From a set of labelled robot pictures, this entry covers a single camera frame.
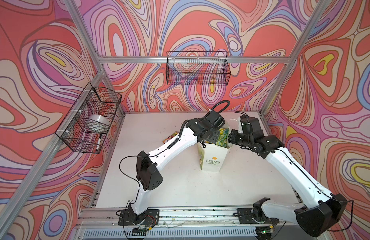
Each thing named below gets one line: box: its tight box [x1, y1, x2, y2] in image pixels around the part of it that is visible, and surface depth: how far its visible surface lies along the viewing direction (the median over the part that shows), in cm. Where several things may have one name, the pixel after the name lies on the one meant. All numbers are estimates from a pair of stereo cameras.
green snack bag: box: [215, 128, 229, 148], surface depth 80 cm
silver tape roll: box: [88, 114, 111, 129], surface depth 73 cm
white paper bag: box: [197, 128, 233, 172], surface depth 79 cm
